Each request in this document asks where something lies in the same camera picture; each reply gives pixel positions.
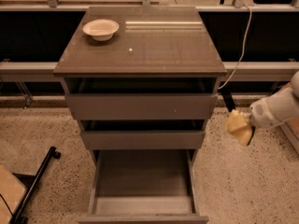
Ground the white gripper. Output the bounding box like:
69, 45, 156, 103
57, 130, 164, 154
224, 97, 278, 147

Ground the green sponge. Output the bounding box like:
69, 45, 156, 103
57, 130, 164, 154
247, 126, 256, 146

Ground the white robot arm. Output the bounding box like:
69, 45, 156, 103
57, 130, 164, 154
224, 71, 299, 147

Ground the grey drawer cabinet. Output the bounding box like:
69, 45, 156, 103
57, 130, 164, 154
52, 5, 228, 224

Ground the bottom grey open drawer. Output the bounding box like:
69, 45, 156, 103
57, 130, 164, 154
78, 149, 208, 224

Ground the middle grey drawer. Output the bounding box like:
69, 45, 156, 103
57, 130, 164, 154
81, 119, 205, 150

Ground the top grey drawer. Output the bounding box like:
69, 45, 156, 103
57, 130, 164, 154
65, 77, 217, 120

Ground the wooden crate at right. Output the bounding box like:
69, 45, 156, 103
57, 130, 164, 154
280, 119, 299, 155

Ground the white bowl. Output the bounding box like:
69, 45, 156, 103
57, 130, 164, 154
82, 20, 120, 41

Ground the black metal stand leg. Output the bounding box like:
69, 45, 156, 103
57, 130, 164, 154
9, 147, 61, 224

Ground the wooden board lower left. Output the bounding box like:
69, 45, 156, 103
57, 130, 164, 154
0, 164, 26, 224

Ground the black bracket under rail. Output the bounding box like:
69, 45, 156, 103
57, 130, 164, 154
220, 85, 235, 112

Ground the white cable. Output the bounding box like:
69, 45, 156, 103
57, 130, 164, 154
218, 4, 253, 91

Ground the grey metal rail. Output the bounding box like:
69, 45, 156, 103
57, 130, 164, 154
0, 62, 299, 82

